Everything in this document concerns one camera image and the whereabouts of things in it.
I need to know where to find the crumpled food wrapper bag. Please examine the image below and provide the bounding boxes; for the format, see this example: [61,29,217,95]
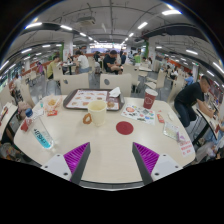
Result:
[41,94,63,117]

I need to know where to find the ceiling lights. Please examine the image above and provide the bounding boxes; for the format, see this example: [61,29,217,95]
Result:
[0,9,224,76]

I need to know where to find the cream mug with brown handle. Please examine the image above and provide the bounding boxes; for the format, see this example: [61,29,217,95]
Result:
[82,99,108,128]

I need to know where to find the clear blue-capped water bottle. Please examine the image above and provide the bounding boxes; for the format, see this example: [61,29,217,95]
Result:
[25,108,55,150]

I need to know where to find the beige chair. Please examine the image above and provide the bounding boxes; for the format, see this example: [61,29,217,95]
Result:
[59,72,90,96]
[99,73,133,98]

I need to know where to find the flat round red coaster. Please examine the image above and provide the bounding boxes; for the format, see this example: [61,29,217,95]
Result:
[115,120,135,136]

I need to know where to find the clear plastic packet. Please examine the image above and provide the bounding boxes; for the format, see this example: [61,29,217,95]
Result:
[162,121,181,141]

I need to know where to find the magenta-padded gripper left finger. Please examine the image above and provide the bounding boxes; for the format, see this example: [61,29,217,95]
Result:
[40,141,92,186]

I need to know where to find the far beige chairs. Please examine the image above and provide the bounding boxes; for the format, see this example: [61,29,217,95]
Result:
[133,63,188,101]

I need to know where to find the brown food tray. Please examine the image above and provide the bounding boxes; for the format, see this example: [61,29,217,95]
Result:
[62,88,125,112]

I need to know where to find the pink backpack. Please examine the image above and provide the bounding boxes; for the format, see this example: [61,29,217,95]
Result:
[17,100,32,121]

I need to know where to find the ceiling air conditioner unit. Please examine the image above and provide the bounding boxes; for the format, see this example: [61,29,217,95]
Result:
[75,16,97,28]

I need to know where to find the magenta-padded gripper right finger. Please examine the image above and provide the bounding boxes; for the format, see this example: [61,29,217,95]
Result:
[131,142,184,186]

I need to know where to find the beige neighbouring table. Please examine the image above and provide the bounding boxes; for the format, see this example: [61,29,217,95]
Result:
[0,103,19,141]

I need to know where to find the colourful printed paper flyer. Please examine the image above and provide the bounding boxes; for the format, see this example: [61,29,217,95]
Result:
[120,103,157,126]

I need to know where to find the white paper napkin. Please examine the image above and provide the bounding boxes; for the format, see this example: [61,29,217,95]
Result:
[108,86,122,99]

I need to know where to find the red paper cup with lid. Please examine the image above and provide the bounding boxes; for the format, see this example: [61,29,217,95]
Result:
[142,87,159,110]

